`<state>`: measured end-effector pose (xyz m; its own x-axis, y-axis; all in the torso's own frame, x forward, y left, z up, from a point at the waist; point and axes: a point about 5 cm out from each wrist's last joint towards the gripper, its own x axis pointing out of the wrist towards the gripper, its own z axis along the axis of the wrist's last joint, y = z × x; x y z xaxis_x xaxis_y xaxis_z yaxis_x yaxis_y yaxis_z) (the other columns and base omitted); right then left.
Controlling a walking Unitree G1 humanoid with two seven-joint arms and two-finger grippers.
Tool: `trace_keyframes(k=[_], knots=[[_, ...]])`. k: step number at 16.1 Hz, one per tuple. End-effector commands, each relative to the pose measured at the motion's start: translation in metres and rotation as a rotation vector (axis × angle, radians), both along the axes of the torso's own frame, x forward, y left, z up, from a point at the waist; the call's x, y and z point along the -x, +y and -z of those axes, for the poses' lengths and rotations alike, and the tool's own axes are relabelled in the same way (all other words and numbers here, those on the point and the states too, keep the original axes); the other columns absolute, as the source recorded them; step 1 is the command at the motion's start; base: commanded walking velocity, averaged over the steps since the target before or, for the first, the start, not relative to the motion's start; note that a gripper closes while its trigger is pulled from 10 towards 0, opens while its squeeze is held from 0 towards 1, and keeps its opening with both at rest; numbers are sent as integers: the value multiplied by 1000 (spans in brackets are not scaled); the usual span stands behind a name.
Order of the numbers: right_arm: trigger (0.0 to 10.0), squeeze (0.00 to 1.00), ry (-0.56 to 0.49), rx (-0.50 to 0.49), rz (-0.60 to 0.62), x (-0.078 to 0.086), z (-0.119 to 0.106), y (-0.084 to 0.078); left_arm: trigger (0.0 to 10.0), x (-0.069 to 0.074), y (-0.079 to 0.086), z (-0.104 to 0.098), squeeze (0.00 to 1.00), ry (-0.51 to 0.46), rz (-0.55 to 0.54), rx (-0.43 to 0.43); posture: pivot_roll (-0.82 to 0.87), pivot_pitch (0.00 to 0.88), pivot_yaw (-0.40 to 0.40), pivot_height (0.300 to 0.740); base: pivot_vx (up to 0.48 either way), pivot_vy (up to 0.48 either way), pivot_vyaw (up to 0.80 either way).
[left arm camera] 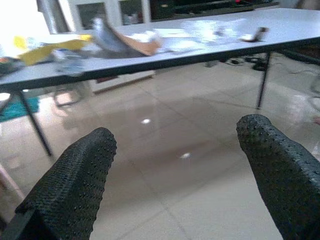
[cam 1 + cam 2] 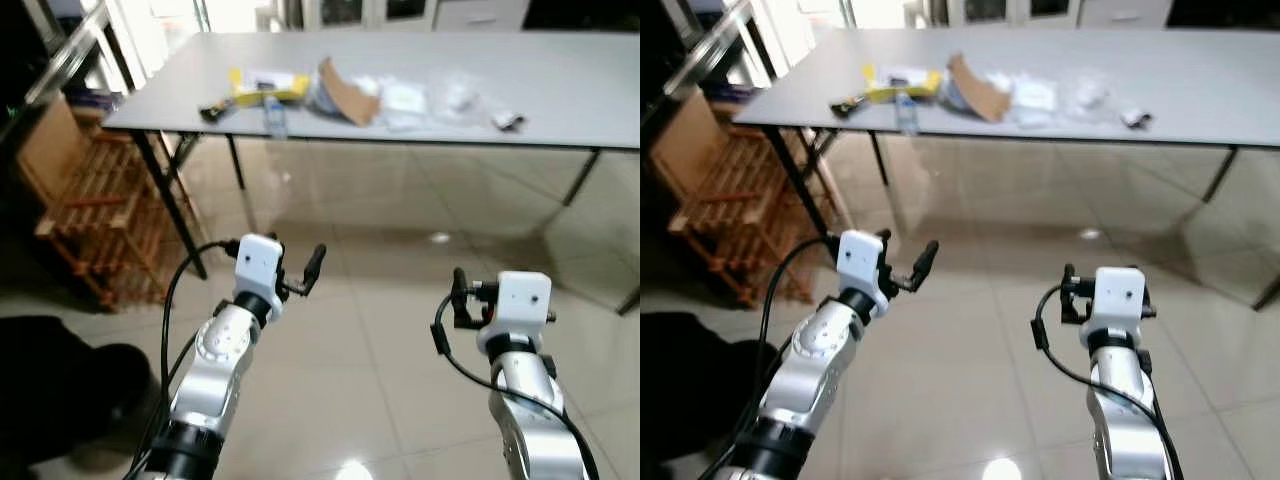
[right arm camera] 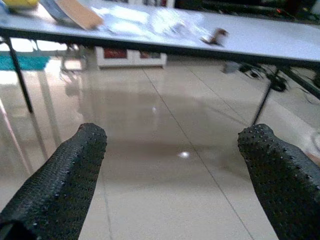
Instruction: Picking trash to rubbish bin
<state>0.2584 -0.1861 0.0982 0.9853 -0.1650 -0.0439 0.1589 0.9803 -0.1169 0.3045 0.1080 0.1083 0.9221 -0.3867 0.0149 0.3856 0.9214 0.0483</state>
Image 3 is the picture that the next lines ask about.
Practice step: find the clear plastic bag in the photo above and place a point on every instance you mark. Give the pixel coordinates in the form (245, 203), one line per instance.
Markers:
(155, 21)

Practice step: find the brown cardboard piece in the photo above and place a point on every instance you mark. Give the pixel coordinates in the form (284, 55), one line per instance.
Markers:
(80, 12)

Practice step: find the teal mat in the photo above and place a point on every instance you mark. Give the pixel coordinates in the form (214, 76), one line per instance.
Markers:
(25, 62)

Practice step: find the small brown wrapper scrap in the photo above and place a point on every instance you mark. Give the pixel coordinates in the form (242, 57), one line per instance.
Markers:
(215, 36)

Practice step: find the white low cabinet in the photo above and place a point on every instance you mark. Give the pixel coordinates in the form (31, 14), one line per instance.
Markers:
(130, 57)

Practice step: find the yellow object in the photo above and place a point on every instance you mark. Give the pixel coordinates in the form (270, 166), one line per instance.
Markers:
(21, 3)

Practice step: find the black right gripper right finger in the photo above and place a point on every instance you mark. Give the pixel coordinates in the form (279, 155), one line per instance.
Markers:
(282, 180)

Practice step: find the white folding table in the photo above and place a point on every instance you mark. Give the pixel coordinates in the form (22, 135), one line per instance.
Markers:
(250, 42)

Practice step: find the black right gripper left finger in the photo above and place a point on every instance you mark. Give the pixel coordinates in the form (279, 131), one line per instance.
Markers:
(62, 180)

